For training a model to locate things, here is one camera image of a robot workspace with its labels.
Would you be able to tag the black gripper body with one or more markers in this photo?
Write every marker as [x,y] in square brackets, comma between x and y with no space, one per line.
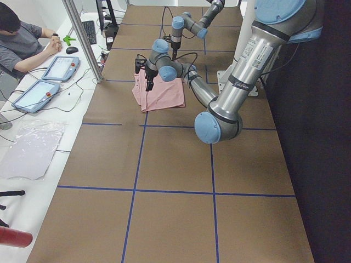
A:
[174,51]
[150,73]

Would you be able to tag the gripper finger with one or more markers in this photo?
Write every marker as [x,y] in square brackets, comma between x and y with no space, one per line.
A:
[149,85]
[174,54]

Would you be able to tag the pink Snoopy t-shirt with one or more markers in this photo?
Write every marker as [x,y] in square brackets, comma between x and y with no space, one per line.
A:
[162,96]

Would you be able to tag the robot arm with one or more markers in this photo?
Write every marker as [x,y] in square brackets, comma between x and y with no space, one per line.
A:
[197,28]
[275,23]

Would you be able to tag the black keyboard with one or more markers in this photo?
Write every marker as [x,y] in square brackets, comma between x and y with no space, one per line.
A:
[89,27]

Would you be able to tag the black computer mouse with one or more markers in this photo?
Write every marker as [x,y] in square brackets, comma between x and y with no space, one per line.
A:
[71,50]

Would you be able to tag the upper teach pendant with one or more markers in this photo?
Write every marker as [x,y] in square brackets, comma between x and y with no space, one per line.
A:
[62,68]

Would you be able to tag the teach pendant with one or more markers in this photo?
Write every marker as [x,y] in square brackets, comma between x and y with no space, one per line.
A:
[36,97]
[62,68]

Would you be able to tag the green plastic tool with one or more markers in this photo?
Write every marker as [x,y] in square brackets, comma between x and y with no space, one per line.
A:
[68,39]

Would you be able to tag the lower teach pendant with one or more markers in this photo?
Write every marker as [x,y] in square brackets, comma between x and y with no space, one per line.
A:
[36,97]

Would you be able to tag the seated person grey shirt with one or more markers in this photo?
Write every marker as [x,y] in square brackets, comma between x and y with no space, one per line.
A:
[24,46]

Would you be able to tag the clear plastic sheet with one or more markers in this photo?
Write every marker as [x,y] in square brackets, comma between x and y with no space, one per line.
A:
[33,149]

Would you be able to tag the red cylinder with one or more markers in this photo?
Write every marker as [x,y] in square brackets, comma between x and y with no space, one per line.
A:
[15,238]

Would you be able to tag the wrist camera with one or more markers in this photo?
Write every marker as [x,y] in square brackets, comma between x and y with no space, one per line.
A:
[167,38]
[140,62]

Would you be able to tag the aluminium frame post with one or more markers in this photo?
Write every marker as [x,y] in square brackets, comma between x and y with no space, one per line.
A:
[82,37]

